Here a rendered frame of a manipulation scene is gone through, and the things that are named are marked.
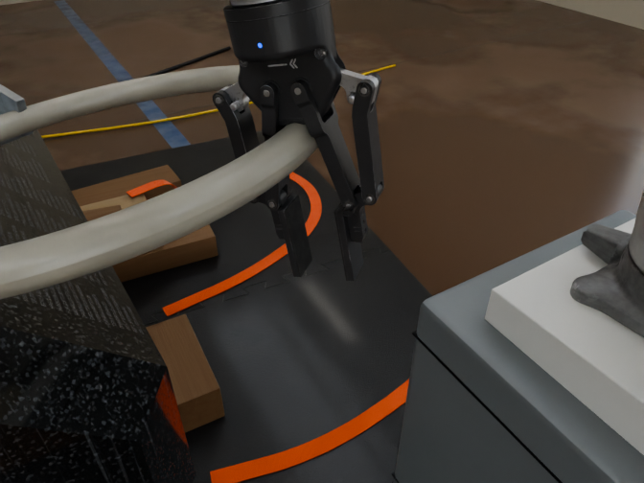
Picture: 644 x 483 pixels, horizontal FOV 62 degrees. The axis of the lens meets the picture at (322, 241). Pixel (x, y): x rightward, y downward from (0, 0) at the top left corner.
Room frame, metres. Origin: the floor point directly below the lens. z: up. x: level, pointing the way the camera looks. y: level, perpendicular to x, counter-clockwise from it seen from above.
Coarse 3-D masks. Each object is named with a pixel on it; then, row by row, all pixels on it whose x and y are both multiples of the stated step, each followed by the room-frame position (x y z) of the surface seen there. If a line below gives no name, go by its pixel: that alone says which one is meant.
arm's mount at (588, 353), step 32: (576, 256) 0.50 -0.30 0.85; (512, 288) 0.44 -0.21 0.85; (544, 288) 0.44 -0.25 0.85; (512, 320) 0.42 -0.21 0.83; (544, 320) 0.39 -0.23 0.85; (576, 320) 0.39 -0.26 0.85; (608, 320) 0.39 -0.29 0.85; (544, 352) 0.38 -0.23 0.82; (576, 352) 0.35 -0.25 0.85; (608, 352) 0.35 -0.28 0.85; (640, 352) 0.35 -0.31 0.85; (576, 384) 0.34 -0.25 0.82; (608, 384) 0.32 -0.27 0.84; (640, 384) 0.31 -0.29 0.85; (608, 416) 0.31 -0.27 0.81; (640, 416) 0.29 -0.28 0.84; (640, 448) 0.28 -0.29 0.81
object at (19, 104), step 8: (0, 88) 0.65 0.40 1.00; (0, 96) 0.65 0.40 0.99; (8, 96) 0.64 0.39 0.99; (16, 96) 0.64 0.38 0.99; (0, 104) 0.65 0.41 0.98; (8, 104) 0.64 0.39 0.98; (16, 104) 0.63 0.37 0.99; (24, 104) 0.63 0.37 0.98; (0, 112) 0.66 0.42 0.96; (16, 136) 0.62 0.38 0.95; (0, 144) 0.60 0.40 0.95
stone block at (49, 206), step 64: (0, 192) 0.84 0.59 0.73; (64, 192) 1.00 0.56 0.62; (0, 320) 0.49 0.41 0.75; (64, 320) 0.55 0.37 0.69; (128, 320) 0.64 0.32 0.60; (0, 384) 0.43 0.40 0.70; (64, 384) 0.46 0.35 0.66; (128, 384) 0.51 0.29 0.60; (0, 448) 0.38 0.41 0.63; (64, 448) 0.41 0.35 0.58; (128, 448) 0.45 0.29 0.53
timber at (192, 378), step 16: (176, 320) 1.09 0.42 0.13; (160, 336) 1.03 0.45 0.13; (176, 336) 1.03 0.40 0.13; (192, 336) 1.03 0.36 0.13; (160, 352) 0.97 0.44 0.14; (176, 352) 0.97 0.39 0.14; (192, 352) 0.97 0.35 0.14; (176, 368) 0.92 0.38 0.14; (192, 368) 0.92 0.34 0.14; (208, 368) 0.92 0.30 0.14; (176, 384) 0.87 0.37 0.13; (192, 384) 0.87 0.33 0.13; (208, 384) 0.87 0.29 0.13; (176, 400) 0.82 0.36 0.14; (192, 400) 0.82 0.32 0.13; (208, 400) 0.84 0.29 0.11; (192, 416) 0.82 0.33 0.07; (208, 416) 0.84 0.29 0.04
